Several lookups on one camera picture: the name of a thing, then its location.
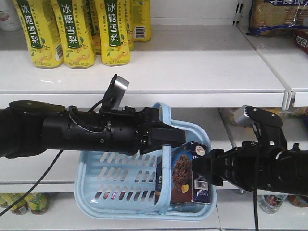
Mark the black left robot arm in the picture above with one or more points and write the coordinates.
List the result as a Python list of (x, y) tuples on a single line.
[(28, 128)]

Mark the red snack package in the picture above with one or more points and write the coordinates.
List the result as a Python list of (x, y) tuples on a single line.
[(301, 39)]

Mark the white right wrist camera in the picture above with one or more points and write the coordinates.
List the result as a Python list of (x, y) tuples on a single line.
[(266, 125)]

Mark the Chocofello cookie box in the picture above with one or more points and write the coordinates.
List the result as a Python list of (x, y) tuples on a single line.
[(187, 186)]

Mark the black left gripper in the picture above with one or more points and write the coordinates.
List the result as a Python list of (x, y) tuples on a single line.
[(127, 131)]

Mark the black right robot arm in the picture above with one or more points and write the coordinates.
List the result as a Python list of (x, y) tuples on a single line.
[(286, 170)]

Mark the biscuit package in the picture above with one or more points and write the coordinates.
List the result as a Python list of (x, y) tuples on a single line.
[(276, 17)]

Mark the white store shelf unit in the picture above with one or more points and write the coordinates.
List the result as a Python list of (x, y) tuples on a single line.
[(200, 56)]

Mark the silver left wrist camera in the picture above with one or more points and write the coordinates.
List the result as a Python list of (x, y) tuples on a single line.
[(115, 92)]

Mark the yellow pear drink bottle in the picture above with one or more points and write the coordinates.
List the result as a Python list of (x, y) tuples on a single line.
[(41, 32), (113, 32), (75, 33), (141, 20)]

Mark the light blue shopping basket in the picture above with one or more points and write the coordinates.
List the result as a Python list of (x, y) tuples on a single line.
[(112, 185)]

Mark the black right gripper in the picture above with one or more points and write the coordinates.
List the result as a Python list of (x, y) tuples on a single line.
[(242, 166)]

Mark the dark box in basket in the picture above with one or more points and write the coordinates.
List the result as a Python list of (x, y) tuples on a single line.
[(158, 182)]

